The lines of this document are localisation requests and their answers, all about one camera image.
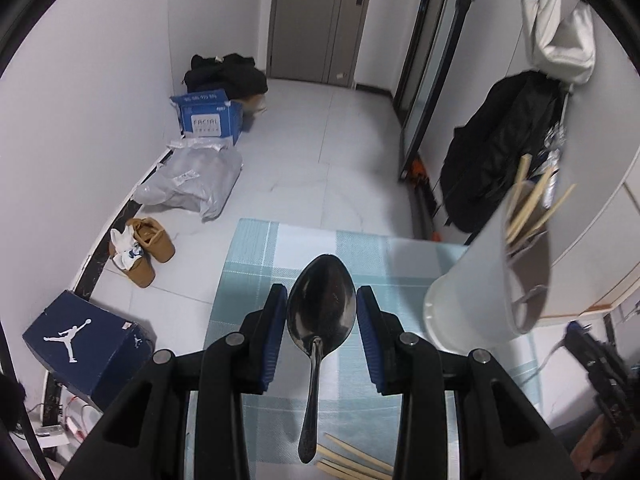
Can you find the navy shoe box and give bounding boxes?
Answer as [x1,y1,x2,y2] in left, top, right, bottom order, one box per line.
[21,290,153,411]

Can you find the silver folding umbrella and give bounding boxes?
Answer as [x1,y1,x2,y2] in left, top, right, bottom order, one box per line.
[530,125,568,211]

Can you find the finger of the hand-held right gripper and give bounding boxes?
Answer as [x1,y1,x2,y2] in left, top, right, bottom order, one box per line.
[565,321,601,361]

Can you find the person's right hand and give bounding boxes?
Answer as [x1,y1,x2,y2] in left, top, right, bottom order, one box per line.
[570,410,631,480]

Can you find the black stand pole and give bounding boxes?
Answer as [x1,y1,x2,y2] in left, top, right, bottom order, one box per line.
[0,320,56,480]

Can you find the brown cardboard box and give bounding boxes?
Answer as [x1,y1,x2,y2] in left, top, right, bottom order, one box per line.
[242,92,268,116]

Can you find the white utensil holder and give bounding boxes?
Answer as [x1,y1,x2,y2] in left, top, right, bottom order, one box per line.
[422,180,553,356]

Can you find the white power strip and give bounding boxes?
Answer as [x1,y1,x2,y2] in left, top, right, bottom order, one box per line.
[30,422,87,450]

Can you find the dark fuzzy object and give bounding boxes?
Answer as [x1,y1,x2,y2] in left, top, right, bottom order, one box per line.
[0,372,26,431]

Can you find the pile of wooden chopsticks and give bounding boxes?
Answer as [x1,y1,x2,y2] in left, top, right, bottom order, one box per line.
[315,446,395,480]

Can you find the black sliding door frame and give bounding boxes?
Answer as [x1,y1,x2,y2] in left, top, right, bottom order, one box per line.
[392,0,483,186]

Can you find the orange black tool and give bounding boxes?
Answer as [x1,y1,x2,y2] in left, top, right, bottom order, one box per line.
[407,157,431,188]

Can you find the black clothes heap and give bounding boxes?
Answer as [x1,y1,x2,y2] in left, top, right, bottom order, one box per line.
[183,53,269,101]

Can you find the white socks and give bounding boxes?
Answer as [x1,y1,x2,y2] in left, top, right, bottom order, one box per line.
[110,227,146,271]

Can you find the blue cardboard box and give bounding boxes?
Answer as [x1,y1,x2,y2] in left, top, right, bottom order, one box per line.
[170,89,245,146]

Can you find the metal spoon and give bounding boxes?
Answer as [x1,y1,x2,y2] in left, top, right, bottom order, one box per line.
[286,254,358,465]

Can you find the red cable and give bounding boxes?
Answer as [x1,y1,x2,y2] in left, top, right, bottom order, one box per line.
[55,392,101,416]

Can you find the grey door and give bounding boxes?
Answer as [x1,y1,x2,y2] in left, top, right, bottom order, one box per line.
[267,0,377,86]

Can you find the white shoulder bag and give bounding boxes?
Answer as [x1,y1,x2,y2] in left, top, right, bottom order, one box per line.
[520,0,597,86]

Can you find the grey plastic bag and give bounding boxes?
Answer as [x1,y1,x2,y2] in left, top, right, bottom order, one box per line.
[134,140,244,222]

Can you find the black jacket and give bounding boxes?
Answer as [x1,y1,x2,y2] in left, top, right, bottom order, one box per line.
[440,70,568,233]

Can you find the white cable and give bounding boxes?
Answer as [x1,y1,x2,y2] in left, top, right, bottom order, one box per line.
[520,337,568,393]

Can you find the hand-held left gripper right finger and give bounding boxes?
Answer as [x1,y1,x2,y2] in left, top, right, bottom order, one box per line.
[356,285,571,480]

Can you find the blue checked tablecloth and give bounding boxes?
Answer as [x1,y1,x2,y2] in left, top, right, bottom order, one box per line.
[185,217,543,480]

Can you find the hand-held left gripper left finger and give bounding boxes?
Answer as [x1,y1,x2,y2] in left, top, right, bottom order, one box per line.
[60,283,290,480]

